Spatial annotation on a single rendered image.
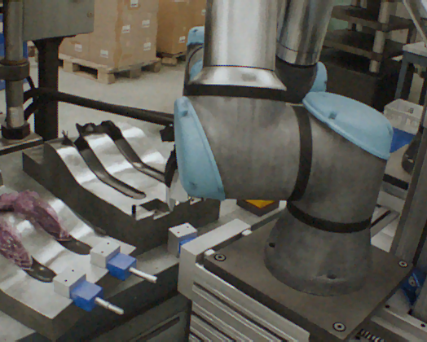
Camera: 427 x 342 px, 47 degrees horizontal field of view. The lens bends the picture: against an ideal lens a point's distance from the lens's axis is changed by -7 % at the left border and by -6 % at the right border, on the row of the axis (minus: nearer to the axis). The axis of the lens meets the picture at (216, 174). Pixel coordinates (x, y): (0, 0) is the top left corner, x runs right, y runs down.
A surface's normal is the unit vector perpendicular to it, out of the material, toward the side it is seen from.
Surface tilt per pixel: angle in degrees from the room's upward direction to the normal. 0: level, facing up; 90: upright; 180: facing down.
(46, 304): 0
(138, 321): 90
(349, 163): 85
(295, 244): 72
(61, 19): 90
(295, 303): 0
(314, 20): 106
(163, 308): 90
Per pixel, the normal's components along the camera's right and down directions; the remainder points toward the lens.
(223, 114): -0.26, 0.10
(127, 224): -0.68, 0.25
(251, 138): 0.22, 0.09
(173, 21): -0.49, 0.33
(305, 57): 0.16, 0.67
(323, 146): 0.16, -0.15
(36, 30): 0.73, 0.36
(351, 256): 0.41, 0.15
